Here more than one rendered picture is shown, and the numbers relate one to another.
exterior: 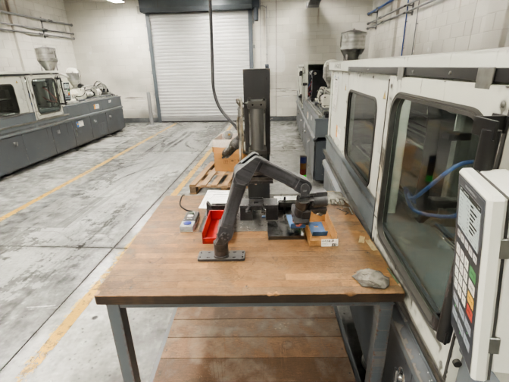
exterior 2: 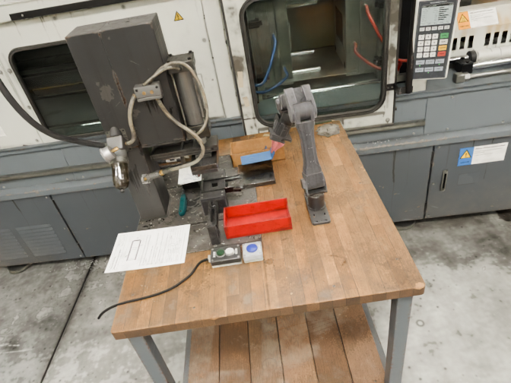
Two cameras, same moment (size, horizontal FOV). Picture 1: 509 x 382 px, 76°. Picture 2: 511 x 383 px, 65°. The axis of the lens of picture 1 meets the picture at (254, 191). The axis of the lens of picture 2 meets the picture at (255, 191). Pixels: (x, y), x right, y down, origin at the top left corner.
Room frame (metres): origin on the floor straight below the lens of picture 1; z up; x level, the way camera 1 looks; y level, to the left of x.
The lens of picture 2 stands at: (1.41, 1.34, 1.91)
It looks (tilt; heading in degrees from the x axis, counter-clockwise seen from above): 36 degrees down; 271
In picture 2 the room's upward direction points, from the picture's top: 11 degrees counter-clockwise
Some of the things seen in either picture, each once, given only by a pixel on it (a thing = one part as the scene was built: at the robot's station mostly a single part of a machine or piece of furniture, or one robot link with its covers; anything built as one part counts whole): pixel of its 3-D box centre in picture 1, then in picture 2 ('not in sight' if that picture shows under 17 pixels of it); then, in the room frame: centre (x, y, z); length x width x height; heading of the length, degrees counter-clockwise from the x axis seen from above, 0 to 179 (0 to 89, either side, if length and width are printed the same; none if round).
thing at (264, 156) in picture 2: (295, 219); (257, 155); (1.40, -0.19, 0.98); 0.15 x 0.07 x 0.03; 2
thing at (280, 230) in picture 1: (285, 230); (255, 173); (1.42, -0.14, 0.91); 0.17 x 0.16 x 0.02; 89
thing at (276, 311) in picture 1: (253, 303); (268, 270); (1.45, 0.02, 0.45); 1.12 x 0.99 x 0.90; 89
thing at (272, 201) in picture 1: (258, 202); (213, 184); (1.61, -0.02, 0.98); 0.20 x 0.10 x 0.01; 89
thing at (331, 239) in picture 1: (319, 227); (257, 150); (1.40, -0.31, 0.93); 0.25 x 0.13 x 0.08; 179
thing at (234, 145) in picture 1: (236, 142); (118, 156); (1.89, 0.10, 1.25); 0.19 x 0.07 x 0.19; 89
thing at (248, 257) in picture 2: (188, 228); (253, 254); (1.48, 0.34, 0.90); 0.07 x 0.07 x 0.06; 89
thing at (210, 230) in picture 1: (218, 225); (257, 217); (1.45, 0.18, 0.93); 0.25 x 0.12 x 0.06; 179
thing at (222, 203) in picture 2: (258, 210); (214, 191); (1.61, -0.02, 0.94); 0.20 x 0.10 x 0.07; 89
